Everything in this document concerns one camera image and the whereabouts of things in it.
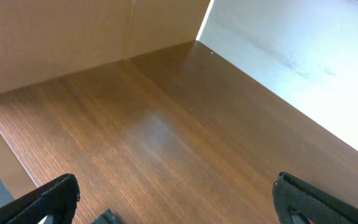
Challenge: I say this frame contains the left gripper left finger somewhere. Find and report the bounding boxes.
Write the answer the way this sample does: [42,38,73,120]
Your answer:
[0,174,80,224]

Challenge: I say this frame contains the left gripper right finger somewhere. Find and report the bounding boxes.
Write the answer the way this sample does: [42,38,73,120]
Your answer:
[272,172,358,224]

